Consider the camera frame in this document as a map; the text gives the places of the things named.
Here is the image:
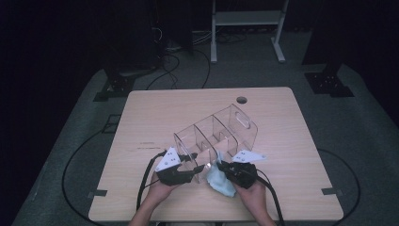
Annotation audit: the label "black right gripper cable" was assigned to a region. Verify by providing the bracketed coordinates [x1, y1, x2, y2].
[254, 169, 287, 226]

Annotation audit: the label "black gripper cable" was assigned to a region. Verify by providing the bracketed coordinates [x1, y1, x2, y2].
[136, 149, 168, 212]
[254, 169, 287, 226]

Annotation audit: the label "light blue quilted cloth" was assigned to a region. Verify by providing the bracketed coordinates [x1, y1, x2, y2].
[205, 150, 237, 199]

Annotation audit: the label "clear plastic divided organizer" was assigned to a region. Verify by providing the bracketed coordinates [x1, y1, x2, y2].
[172, 103, 259, 185]

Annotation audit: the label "white metal stand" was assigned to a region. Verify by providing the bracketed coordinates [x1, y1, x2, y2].
[210, 0, 291, 64]

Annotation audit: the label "grey tape strip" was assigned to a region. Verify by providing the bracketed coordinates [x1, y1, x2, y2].
[321, 186, 344, 197]
[87, 188, 108, 200]

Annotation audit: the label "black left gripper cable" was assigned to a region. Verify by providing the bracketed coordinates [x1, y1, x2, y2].
[136, 149, 168, 212]

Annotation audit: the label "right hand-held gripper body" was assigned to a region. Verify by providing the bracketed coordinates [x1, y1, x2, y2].
[225, 149, 268, 190]

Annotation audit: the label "tangled black floor cables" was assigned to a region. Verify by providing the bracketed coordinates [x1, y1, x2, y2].
[145, 46, 212, 91]

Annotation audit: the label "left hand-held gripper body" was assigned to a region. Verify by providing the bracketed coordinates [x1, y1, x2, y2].
[154, 146, 195, 187]

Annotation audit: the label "person's right hand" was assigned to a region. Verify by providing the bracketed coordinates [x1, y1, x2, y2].
[232, 179, 270, 221]

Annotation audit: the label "black stand base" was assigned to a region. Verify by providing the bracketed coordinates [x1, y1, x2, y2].
[92, 67, 136, 103]
[303, 60, 356, 99]

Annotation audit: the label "person's left hand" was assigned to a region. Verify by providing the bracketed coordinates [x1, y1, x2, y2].
[145, 171, 181, 209]

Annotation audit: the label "black floor cable loop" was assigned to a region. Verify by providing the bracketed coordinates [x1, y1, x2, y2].
[315, 147, 362, 226]
[61, 127, 111, 226]

